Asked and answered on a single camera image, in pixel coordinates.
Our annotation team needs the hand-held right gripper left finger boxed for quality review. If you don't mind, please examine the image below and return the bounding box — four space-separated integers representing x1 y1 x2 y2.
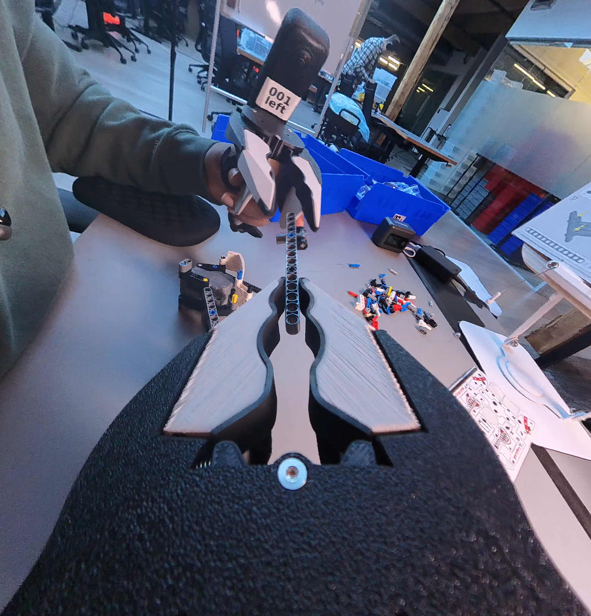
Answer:
163 277 287 465

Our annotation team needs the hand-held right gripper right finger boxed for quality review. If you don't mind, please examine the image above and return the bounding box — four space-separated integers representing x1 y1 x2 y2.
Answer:
299 277 422 465

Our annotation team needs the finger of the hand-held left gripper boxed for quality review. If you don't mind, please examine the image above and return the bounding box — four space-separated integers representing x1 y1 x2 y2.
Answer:
291 154 323 233
238 130 278 217

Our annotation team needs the grey toy brick beam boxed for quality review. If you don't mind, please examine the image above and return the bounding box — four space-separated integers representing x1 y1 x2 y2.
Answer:
276 212 309 335

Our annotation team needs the pile of small toy bricks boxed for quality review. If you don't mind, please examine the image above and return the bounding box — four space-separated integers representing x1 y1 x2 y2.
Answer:
348 273 439 336

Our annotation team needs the toy brick vehicle chassis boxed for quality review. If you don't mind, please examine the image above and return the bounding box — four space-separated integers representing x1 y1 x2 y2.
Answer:
178 250 262 331

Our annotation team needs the grey desk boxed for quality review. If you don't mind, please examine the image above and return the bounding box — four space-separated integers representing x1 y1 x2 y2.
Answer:
0 207 591 616

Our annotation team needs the person's left hand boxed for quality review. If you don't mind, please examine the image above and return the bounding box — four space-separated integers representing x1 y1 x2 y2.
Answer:
204 142 277 228

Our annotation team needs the clear plastic bag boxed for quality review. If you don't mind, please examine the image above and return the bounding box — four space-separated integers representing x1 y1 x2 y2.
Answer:
355 180 421 199

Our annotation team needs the long brown office table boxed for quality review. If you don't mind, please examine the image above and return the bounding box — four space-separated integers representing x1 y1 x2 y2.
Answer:
372 113 458 179

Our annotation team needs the black stand pole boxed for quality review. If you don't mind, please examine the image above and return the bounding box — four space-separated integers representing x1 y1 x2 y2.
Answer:
167 0 177 121

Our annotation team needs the black power adapter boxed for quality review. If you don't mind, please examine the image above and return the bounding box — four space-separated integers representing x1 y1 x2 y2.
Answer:
413 245 463 283

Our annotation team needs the white printed sticker sheet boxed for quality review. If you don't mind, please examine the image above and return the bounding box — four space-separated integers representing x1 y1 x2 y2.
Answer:
449 368 537 482

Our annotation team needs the black office chair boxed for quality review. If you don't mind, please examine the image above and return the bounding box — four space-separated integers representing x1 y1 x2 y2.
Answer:
69 0 152 64

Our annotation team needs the stack of blue red bins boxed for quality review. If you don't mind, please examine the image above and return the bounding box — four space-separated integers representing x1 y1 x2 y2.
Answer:
450 154 556 256

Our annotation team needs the person's green sweater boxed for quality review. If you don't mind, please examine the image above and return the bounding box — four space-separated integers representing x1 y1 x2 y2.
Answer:
0 0 99 390

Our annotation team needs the open instruction booklet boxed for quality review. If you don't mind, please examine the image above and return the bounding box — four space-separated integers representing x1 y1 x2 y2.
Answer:
512 175 591 289

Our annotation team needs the wooden post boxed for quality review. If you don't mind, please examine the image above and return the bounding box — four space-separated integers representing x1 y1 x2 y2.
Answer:
384 0 462 122

